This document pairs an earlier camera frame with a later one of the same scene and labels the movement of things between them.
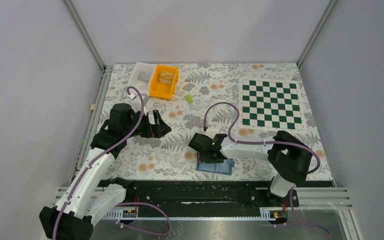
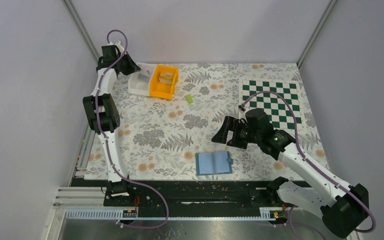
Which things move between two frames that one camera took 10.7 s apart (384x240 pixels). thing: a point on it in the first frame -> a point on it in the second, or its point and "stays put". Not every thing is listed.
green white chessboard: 270,104 stays put
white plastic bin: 141,77 stays put
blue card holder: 225,168 stays put
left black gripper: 158,129 -> 132,67
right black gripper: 203,158 -> 233,125
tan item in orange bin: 166,77 stays put
